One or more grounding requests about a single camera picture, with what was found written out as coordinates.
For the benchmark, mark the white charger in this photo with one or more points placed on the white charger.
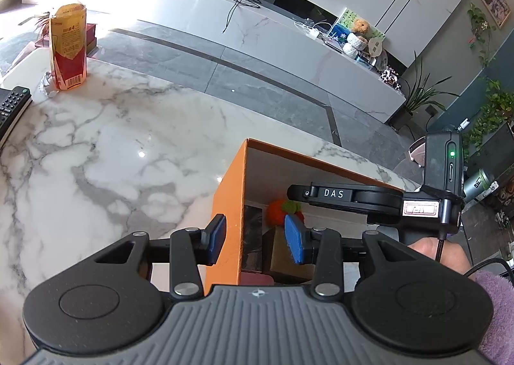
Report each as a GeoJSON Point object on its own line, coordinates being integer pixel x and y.
{"type": "Point", "coordinates": [314, 32]}

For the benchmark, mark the crumpled white wrapper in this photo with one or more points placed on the crumpled white wrapper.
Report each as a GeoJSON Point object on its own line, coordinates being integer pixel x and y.
{"type": "Point", "coordinates": [47, 84]}

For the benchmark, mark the pink snap wallet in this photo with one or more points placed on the pink snap wallet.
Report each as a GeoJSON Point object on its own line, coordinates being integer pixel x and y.
{"type": "Point", "coordinates": [257, 279]}

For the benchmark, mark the trailing vine plant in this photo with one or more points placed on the trailing vine plant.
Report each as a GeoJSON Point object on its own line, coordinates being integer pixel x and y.
{"type": "Point", "coordinates": [480, 27]}

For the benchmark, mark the crochet fruit toy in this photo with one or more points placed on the crochet fruit toy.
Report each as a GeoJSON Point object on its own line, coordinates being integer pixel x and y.
{"type": "Point", "coordinates": [278, 212]}

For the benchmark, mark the dark red box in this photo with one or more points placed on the dark red box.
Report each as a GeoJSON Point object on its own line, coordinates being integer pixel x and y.
{"type": "Point", "coordinates": [90, 37]}

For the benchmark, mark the hanging ivy plant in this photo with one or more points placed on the hanging ivy plant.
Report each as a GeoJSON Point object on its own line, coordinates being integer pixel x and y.
{"type": "Point", "coordinates": [494, 112]}

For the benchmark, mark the brown cardboard box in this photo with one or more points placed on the brown cardboard box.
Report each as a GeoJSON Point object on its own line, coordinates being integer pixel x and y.
{"type": "Point", "coordinates": [281, 258]}

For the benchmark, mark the person's right hand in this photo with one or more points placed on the person's right hand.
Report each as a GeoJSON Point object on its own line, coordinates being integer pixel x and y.
{"type": "Point", "coordinates": [425, 254]}

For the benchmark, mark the orange cardboard box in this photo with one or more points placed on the orange cardboard box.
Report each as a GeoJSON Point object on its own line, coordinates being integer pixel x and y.
{"type": "Point", "coordinates": [229, 208]}

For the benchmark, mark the round wooden fan ornament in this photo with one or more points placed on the round wooden fan ornament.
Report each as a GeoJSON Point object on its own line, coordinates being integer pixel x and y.
{"type": "Point", "coordinates": [376, 47]}

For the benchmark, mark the water jug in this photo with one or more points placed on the water jug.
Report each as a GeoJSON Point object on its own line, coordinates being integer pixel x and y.
{"type": "Point", "coordinates": [480, 186]}

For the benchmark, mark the green blue painting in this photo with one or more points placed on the green blue painting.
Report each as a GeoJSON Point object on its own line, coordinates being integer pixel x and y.
{"type": "Point", "coordinates": [347, 19]}

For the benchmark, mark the black white cow toy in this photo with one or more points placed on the black white cow toy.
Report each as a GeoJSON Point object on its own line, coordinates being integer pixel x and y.
{"type": "Point", "coordinates": [391, 78]}

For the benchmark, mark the white knitted pot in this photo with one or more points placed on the white knitted pot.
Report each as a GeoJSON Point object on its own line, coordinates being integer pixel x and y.
{"type": "Point", "coordinates": [354, 45]}

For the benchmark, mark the framed wall picture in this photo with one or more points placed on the framed wall picture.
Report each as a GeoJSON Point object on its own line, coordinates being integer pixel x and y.
{"type": "Point", "coordinates": [496, 3]}

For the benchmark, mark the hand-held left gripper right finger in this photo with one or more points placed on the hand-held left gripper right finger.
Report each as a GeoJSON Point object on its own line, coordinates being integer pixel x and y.
{"type": "Point", "coordinates": [293, 238]}

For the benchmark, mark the brown teddy bear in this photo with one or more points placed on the brown teddy bear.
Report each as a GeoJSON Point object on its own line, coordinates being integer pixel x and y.
{"type": "Point", "coordinates": [360, 26]}

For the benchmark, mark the pink small heater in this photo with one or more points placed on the pink small heater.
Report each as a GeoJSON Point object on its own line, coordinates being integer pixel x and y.
{"type": "Point", "coordinates": [417, 153]}

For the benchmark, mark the orange drink bottle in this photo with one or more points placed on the orange drink bottle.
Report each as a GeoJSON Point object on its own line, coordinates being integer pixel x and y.
{"type": "Point", "coordinates": [68, 51]}

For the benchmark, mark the black remote control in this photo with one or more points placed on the black remote control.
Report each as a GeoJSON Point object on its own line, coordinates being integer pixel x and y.
{"type": "Point", "coordinates": [10, 112]}

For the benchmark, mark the white marble tv cabinet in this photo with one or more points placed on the white marble tv cabinet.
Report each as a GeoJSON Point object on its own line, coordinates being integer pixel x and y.
{"type": "Point", "coordinates": [209, 15]}

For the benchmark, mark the long-leaf potted plant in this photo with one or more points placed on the long-leaf potted plant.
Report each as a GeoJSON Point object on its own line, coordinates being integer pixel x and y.
{"type": "Point", "coordinates": [417, 96]}

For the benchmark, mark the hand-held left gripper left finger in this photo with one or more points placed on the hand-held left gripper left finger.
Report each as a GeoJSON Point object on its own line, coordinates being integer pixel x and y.
{"type": "Point", "coordinates": [219, 238]}

